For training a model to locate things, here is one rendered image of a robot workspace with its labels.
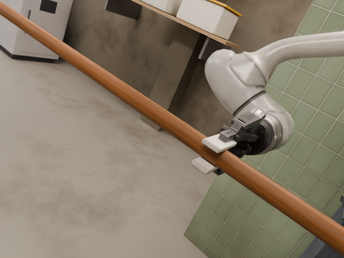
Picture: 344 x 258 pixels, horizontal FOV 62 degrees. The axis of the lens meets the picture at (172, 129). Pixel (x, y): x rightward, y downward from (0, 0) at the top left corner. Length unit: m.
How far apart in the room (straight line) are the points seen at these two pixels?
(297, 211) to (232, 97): 0.38
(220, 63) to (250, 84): 0.09
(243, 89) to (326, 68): 1.00
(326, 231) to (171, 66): 3.06
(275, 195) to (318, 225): 0.06
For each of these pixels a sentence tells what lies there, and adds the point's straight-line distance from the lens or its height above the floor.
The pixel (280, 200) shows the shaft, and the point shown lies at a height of 1.20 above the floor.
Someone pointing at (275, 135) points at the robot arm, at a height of 1.22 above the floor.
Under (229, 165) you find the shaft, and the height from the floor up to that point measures 1.20.
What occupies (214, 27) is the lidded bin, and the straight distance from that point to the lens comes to 2.73.
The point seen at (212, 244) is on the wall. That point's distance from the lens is 2.09.
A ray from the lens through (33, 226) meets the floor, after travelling 1.88.
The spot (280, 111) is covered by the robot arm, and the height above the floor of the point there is 1.25.
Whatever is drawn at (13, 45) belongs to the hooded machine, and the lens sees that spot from 4.24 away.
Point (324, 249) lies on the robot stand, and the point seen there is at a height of 0.86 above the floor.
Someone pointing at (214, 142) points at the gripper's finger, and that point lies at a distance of 0.42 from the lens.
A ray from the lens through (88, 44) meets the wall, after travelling 4.62.
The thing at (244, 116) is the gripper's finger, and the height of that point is 1.25.
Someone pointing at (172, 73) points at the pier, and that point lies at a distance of 3.35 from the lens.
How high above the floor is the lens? 1.36
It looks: 21 degrees down
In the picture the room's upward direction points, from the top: 24 degrees clockwise
